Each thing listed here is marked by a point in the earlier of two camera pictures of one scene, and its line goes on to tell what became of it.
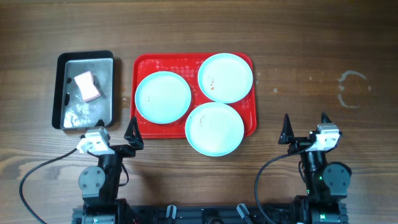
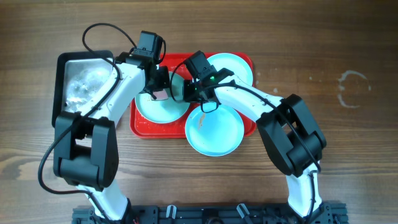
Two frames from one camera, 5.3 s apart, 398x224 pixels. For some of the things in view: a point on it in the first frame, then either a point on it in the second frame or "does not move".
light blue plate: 163,98 does not move
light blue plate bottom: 214,129 does not move
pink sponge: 86,83 -> 161,94
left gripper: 118,150 -> 157,86
